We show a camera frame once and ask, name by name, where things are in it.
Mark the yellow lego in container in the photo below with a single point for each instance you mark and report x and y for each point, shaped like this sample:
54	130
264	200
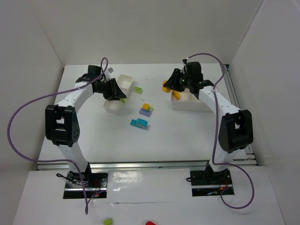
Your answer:
176	95

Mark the aluminium rail front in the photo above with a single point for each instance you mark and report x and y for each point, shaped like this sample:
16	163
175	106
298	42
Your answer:
137	165

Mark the green flat lego plate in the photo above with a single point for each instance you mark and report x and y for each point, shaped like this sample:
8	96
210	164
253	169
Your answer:
138	90

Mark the aluminium rail right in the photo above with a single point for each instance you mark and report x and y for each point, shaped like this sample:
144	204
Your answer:
245	156

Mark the red object foreground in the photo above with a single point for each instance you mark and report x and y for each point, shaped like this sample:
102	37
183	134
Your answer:
150	223

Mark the light green lego brick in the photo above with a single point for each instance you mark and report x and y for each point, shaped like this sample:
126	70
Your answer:
123	100

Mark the purple lego plate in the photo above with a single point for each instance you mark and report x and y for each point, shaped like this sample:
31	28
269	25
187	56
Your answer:
145	113

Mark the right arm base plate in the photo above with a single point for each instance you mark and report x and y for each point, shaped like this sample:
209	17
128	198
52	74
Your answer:
204	183

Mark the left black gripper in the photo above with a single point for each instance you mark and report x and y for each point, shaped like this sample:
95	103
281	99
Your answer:
113	88

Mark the small white container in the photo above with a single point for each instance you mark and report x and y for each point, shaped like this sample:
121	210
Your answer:
125	82

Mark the green lego foreground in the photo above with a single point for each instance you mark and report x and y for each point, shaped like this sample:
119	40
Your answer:
108	221

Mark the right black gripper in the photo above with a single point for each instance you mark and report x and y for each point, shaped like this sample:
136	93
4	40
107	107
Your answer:
176	79

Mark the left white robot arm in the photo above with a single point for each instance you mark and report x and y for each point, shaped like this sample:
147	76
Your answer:
61	122

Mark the teal lego brick stack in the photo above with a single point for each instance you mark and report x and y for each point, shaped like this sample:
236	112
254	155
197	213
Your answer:
139	123

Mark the aluminium rail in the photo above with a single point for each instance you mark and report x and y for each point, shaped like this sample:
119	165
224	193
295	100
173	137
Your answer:
137	165
245	156

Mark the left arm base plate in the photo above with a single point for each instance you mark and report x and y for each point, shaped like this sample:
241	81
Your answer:
97	188

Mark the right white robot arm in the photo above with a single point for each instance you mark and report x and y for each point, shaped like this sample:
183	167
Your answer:
234	129

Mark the large white divided container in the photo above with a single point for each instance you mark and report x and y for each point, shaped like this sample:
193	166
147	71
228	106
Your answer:
188	102

